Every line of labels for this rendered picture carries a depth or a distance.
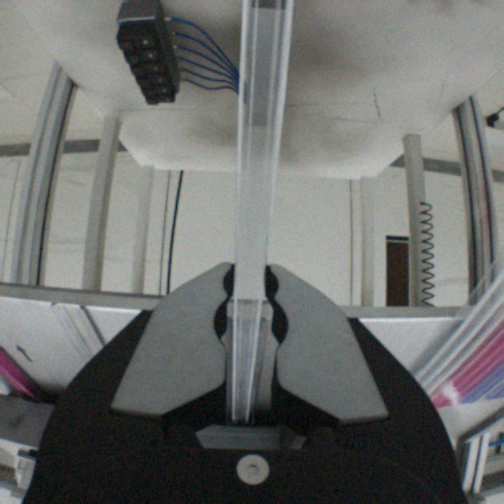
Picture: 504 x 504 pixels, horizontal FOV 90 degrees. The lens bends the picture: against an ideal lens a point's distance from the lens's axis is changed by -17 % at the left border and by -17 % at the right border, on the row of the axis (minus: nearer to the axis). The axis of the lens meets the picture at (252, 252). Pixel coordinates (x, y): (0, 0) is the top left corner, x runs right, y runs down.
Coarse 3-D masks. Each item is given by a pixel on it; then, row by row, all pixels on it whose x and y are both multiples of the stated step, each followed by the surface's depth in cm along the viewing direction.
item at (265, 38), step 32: (256, 0) 7; (288, 0) 7; (256, 32) 7; (288, 32) 7; (256, 64) 8; (256, 96) 9; (256, 128) 9; (256, 160) 10; (256, 192) 11; (256, 224) 12; (256, 256) 13; (256, 288) 14; (256, 320) 16
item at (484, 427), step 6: (498, 414) 33; (486, 420) 34; (492, 420) 33; (498, 420) 32; (480, 426) 35; (486, 426) 34; (492, 426) 34; (468, 432) 38; (474, 432) 36; (480, 432) 35; (486, 432) 36; (462, 438) 39; (468, 438) 37; (474, 438) 37
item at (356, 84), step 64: (64, 0) 28; (128, 0) 30; (192, 0) 30; (320, 0) 30; (384, 0) 28; (448, 0) 26; (64, 64) 40; (128, 64) 42; (192, 64) 42; (320, 64) 41; (384, 64) 39; (448, 64) 37; (128, 128) 62; (192, 128) 63; (320, 128) 61; (384, 128) 58
